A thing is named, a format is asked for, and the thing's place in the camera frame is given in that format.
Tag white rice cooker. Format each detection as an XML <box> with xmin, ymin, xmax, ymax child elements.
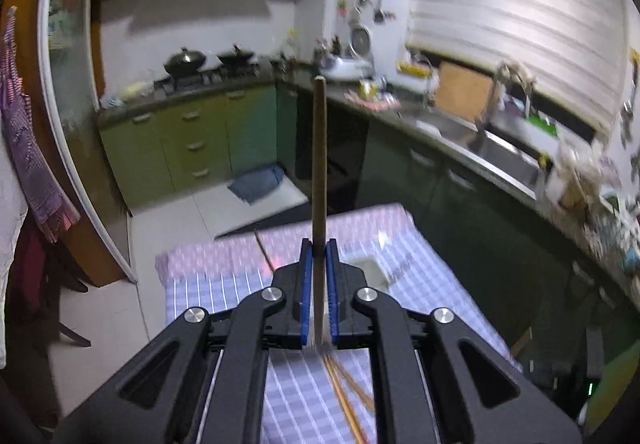
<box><xmin>319</xmin><ymin>54</ymin><xmax>375</xmax><ymax>82</ymax></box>

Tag steel kitchen faucet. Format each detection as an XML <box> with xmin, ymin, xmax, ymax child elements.
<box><xmin>470</xmin><ymin>60</ymin><xmax>535</xmax><ymax>154</ymax></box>

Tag wooden cutting board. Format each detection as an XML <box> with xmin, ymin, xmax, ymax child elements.
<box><xmin>435</xmin><ymin>62</ymin><xmax>492</xmax><ymax>123</ymax></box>

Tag black wok with lid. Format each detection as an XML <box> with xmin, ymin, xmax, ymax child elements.
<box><xmin>164</xmin><ymin>47</ymin><xmax>206</xmax><ymax>78</ymax></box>

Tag steel sink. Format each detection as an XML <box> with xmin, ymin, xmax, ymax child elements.
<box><xmin>397</xmin><ymin>108</ymin><xmax>544</xmax><ymax>197</ymax></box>

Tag blue checked tablecloth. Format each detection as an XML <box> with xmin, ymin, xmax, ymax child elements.
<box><xmin>154</xmin><ymin>201</ymin><xmax>522</xmax><ymax>444</ymax></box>

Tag blue floor rag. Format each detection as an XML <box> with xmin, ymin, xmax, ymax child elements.
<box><xmin>228</xmin><ymin>165</ymin><xmax>284</xmax><ymax>205</ymax></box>

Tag glass sliding door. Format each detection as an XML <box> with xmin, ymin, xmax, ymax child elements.
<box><xmin>37</xmin><ymin>0</ymin><xmax>138</xmax><ymax>286</ymax></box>

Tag green kitchen cabinets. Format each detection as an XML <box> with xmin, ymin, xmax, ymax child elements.
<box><xmin>96</xmin><ymin>74</ymin><xmax>640</xmax><ymax>375</ymax></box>

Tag white plastic utensil holder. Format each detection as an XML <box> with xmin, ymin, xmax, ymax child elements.
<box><xmin>347</xmin><ymin>257</ymin><xmax>390</xmax><ymax>294</ymax></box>

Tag white round fan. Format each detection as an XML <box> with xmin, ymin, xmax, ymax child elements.
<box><xmin>348</xmin><ymin>23</ymin><xmax>372</xmax><ymax>59</ymax></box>

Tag purple striped hanging cloth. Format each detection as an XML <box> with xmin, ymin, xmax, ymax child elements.
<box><xmin>1</xmin><ymin>7</ymin><xmax>80</xmax><ymax>244</ymax></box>

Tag wooden chopstick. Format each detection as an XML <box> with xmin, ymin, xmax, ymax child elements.
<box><xmin>331</xmin><ymin>357</ymin><xmax>375</xmax><ymax>414</ymax></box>
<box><xmin>322</xmin><ymin>353</ymin><xmax>369</xmax><ymax>444</ymax></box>
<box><xmin>253</xmin><ymin>231</ymin><xmax>274</xmax><ymax>274</ymax></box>
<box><xmin>311</xmin><ymin>76</ymin><xmax>328</xmax><ymax>346</ymax></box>

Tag white window blind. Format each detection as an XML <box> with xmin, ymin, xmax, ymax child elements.
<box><xmin>406</xmin><ymin>0</ymin><xmax>627</xmax><ymax>131</ymax></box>

